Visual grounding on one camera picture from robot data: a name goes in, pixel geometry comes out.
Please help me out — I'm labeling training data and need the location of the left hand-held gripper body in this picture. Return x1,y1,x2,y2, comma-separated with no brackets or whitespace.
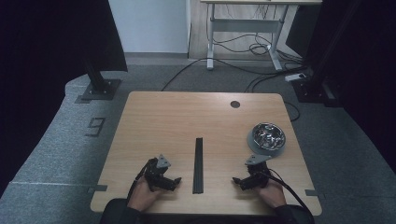
143,154,172,192

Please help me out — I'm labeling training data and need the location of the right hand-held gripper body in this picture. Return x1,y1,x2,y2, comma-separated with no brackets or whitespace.
245,154,274,189

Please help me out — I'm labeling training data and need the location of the row of black chopsticks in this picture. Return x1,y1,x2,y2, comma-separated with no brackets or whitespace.
192,137,205,195

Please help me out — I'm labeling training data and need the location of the shiny steel bowl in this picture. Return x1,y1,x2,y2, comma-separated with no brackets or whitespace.
251,121,287,152

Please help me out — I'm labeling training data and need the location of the person's left hand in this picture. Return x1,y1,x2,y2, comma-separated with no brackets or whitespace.
127,175,163,213

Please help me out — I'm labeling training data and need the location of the person's right hand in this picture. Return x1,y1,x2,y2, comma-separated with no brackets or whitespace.
256,178,288,209

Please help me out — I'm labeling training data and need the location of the round grey coaster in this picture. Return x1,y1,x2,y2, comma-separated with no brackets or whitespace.
247,126,287,157

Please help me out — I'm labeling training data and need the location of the black stand base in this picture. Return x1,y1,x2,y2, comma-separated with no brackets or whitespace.
80,57,122,102

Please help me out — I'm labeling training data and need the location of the black metal stand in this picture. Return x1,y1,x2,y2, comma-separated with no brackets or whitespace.
291,0,342,108

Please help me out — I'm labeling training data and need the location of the white power strip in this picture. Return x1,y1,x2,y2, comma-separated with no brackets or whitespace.
284,72,308,83

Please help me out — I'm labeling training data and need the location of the dark curtain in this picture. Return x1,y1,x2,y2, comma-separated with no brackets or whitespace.
0,0,129,197
306,0,396,175

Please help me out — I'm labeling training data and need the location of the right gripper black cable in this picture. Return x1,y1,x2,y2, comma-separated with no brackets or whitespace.
266,168,315,220

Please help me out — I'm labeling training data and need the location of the black looped floor cable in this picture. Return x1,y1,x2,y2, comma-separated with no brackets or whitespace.
282,101,302,123

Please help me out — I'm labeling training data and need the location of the long black floor cable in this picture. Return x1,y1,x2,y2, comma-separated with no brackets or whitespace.
161,57,307,93

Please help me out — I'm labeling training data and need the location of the tangle of black cables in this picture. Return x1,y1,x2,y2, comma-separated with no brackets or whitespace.
205,3,304,64

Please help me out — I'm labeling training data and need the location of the white desk frame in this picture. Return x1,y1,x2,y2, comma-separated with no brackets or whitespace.
200,0,323,72

